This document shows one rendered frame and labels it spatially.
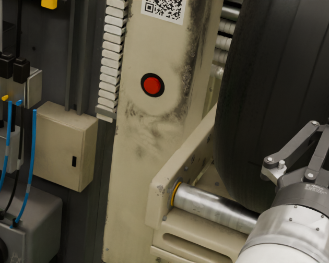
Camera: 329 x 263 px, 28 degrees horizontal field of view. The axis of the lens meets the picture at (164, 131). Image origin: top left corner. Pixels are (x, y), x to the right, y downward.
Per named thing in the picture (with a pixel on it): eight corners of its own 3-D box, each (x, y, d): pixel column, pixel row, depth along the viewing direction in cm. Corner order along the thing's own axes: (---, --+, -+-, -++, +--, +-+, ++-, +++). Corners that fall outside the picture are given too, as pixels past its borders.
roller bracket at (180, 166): (142, 227, 113) (149, 181, 108) (219, 128, 145) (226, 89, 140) (159, 234, 112) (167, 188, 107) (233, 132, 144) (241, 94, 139)
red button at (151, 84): (142, 91, 114) (144, 76, 112) (146, 87, 115) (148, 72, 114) (157, 96, 113) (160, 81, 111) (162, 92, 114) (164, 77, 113)
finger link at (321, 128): (330, 146, 73) (304, 138, 73) (340, 121, 76) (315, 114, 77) (333, 136, 72) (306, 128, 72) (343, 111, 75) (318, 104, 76)
